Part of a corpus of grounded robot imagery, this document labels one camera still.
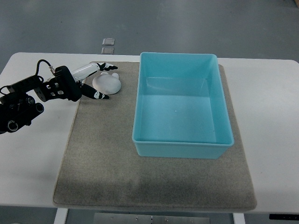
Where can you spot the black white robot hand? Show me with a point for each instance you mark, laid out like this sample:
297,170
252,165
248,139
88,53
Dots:
66,84

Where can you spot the white bear toy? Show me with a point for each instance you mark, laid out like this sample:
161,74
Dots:
106,83

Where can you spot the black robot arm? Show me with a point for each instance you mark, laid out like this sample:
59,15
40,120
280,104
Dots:
17,108

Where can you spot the blue plastic box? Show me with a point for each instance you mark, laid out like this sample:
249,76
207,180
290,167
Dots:
181,110

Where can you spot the lower floor metal plate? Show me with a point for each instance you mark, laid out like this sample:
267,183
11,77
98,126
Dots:
107,50

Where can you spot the floor metal plate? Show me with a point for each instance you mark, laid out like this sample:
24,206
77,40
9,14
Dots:
108,42
107,50

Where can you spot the upper floor metal plate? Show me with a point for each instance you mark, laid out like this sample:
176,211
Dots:
108,42

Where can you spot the grey felt mat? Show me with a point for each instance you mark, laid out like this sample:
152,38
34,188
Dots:
101,168

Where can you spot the left white table leg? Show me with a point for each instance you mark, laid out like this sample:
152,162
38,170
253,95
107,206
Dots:
61,216

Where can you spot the white table leg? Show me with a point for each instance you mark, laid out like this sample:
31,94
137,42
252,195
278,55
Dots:
239,218
61,216

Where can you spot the right white table leg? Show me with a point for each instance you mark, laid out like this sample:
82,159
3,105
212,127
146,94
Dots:
239,218

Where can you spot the black table control panel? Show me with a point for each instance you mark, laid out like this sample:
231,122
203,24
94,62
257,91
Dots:
288,217

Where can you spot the metal table base plate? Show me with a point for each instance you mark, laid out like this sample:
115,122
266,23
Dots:
110,218

